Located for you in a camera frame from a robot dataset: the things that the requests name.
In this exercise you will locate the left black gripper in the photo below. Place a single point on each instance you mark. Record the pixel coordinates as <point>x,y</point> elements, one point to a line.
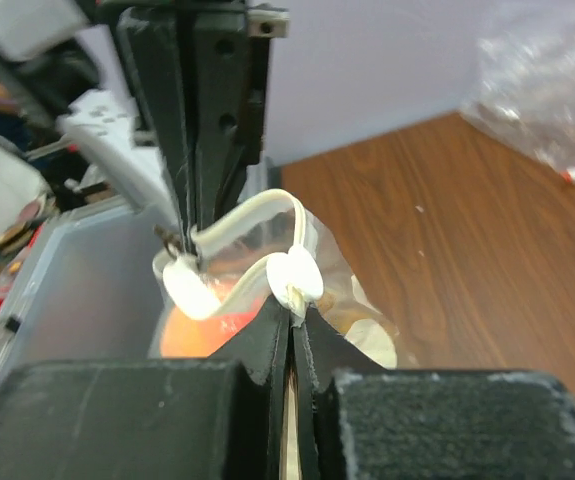
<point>231,49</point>

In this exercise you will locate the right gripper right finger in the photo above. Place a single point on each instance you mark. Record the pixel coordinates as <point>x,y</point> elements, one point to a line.
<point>359,420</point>

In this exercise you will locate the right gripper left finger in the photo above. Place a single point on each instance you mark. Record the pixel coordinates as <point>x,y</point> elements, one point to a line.
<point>219,417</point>

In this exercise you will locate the toy peach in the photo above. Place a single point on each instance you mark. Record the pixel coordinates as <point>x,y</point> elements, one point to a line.
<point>183,337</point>

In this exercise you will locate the brown longan cluster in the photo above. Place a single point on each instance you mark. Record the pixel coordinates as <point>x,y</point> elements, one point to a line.
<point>341,314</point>

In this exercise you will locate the clear zip top bag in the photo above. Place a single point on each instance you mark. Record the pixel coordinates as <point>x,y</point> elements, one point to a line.
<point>269,245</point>

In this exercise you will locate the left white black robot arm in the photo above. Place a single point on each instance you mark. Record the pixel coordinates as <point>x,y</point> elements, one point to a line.
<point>50,87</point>

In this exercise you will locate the pile of clear plastic bags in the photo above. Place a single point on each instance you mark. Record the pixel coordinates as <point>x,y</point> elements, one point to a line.
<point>524,90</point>

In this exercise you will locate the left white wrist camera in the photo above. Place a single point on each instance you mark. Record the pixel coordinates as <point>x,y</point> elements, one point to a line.
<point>30,27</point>

